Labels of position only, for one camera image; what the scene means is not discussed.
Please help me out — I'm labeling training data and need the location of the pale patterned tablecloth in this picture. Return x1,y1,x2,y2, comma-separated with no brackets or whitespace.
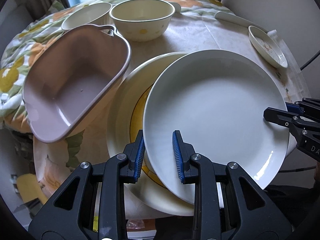
32,11,310,220

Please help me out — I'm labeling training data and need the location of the yellow bag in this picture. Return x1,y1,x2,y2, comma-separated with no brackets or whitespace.
15,174,48,203

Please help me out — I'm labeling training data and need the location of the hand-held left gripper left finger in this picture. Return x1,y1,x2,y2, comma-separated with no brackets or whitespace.
28,129,146,240

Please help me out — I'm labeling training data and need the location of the cream bowl with flower print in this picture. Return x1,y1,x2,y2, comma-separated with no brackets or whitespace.
109,0,175,42

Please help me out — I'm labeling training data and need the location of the floral blanket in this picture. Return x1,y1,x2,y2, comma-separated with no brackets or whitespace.
0,0,225,130

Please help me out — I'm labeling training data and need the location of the pink handled baking dish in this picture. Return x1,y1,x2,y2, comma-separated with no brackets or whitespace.
22,24,131,144

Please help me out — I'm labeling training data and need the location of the small floral saucer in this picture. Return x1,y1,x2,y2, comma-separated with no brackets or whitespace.
248,26,289,69

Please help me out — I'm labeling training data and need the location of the plain white plate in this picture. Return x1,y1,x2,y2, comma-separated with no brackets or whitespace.
143,49,291,204

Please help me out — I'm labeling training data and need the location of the black cable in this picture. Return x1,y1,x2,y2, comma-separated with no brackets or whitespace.
299,52,320,71

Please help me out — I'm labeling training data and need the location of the cream bowl with thin rim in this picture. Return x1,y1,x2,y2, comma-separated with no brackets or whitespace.
61,2,112,31

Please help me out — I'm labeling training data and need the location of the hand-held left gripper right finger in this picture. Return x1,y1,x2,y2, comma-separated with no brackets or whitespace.
172,130,293,240

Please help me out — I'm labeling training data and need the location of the cream plate with yellow rim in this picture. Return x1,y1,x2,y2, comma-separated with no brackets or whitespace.
106,52,195,216

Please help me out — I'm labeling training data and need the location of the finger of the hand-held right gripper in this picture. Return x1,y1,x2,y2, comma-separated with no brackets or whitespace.
285,97,320,122
263,107,312,140

